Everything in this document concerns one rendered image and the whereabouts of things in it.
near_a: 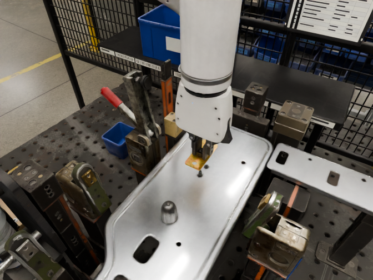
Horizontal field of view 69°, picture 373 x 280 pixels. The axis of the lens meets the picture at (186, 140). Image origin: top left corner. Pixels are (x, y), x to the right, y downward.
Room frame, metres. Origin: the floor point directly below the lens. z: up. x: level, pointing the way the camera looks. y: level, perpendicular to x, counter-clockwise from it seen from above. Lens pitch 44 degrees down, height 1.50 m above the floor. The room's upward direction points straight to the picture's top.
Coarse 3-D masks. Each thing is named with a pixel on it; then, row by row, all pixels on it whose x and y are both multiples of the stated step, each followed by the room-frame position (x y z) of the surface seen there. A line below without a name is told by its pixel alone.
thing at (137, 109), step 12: (132, 72) 0.48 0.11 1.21; (132, 84) 0.46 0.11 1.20; (144, 84) 0.45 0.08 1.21; (132, 96) 0.46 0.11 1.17; (144, 96) 0.48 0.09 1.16; (132, 108) 0.46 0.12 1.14; (144, 108) 0.48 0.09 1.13; (144, 120) 0.46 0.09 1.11; (144, 132) 0.45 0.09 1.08; (156, 132) 0.47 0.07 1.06
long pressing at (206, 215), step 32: (224, 160) 0.44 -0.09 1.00; (256, 160) 0.44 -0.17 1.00; (160, 192) 0.35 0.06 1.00; (192, 192) 0.35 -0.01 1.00; (224, 192) 0.35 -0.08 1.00; (128, 224) 0.27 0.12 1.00; (160, 224) 0.27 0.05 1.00; (192, 224) 0.27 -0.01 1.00; (224, 224) 0.27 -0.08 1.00; (128, 256) 0.21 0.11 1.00; (160, 256) 0.21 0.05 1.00; (192, 256) 0.21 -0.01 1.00
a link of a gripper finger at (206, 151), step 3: (204, 144) 0.38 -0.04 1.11; (213, 144) 0.37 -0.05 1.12; (204, 147) 0.37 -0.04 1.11; (207, 147) 0.38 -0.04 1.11; (210, 147) 0.38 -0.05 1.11; (213, 147) 0.39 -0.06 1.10; (204, 150) 0.37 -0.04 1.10; (207, 150) 0.38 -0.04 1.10; (210, 150) 0.38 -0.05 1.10; (213, 150) 0.39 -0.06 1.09; (204, 153) 0.37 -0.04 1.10; (207, 153) 0.38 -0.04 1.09; (210, 153) 0.38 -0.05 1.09; (204, 156) 0.37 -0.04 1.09; (207, 156) 0.38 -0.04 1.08; (204, 159) 0.37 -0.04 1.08
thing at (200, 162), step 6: (216, 144) 0.42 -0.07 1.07; (198, 150) 0.40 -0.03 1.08; (192, 156) 0.39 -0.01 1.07; (198, 156) 0.39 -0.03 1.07; (210, 156) 0.39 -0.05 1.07; (186, 162) 0.37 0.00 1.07; (192, 162) 0.37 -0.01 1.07; (198, 162) 0.37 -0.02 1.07; (204, 162) 0.37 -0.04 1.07; (198, 168) 0.35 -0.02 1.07
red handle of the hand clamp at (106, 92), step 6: (102, 90) 0.52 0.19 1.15; (108, 90) 0.53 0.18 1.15; (108, 96) 0.51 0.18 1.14; (114, 96) 0.52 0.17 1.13; (114, 102) 0.51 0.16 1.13; (120, 102) 0.51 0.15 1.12; (120, 108) 0.50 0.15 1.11; (126, 108) 0.50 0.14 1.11; (126, 114) 0.49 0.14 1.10; (132, 114) 0.49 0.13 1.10; (132, 120) 0.48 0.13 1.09; (150, 132) 0.47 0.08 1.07
